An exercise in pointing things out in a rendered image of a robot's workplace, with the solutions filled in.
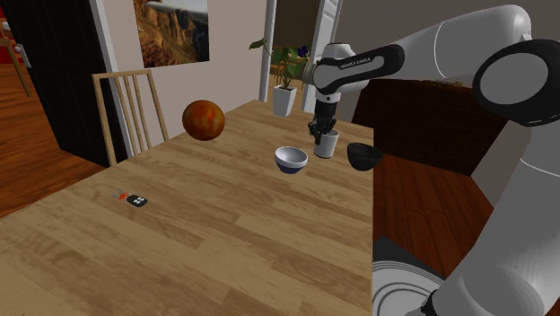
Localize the white cup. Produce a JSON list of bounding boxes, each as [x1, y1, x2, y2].
[[312, 128, 340, 160]]

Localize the potted plant in white pot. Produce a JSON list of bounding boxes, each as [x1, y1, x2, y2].
[[249, 38, 311, 119]]

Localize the black bowl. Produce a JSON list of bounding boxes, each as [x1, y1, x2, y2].
[[346, 142, 384, 171]]

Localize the white and blue bowl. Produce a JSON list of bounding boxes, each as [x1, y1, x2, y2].
[[274, 145, 310, 175]]

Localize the dark wooden cabinet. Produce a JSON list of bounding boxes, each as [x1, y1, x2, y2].
[[351, 77, 511, 177]]

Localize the orange ball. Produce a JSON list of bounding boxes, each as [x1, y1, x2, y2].
[[181, 99, 226, 142]]

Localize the wooden table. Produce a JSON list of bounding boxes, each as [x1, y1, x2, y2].
[[0, 99, 375, 316]]

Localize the white round rug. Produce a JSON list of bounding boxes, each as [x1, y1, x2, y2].
[[372, 259, 446, 316]]

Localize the wooden chair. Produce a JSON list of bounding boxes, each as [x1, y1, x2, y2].
[[91, 68, 171, 168]]

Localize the black key fob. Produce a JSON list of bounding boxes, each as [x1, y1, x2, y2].
[[113, 188, 149, 208]]

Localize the black door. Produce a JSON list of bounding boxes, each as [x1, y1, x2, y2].
[[0, 0, 129, 168]]

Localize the white door frame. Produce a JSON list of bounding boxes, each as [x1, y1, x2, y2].
[[258, 0, 345, 114]]

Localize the canyon wall picture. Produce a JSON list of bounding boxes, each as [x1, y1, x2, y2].
[[132, 0, 210, 69]]

